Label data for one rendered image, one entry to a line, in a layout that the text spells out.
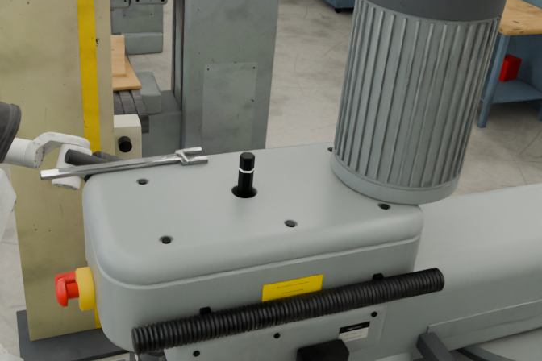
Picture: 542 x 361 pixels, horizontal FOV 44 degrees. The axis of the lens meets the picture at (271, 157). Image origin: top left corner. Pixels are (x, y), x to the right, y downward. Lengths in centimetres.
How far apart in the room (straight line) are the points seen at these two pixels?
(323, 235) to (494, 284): 39
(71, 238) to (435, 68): 238
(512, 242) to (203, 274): 58
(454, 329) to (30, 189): 208
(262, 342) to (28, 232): 214
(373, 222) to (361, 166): 9
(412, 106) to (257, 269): 30
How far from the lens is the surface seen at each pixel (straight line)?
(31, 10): 260
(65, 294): 98
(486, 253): 118
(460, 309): 119
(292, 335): 101
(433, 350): 115
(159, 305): 87
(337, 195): 98
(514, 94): 619
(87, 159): 161
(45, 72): 269
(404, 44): 89
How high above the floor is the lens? 241
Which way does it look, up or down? 29 degrees down
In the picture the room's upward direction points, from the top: 6 degrees clockwise
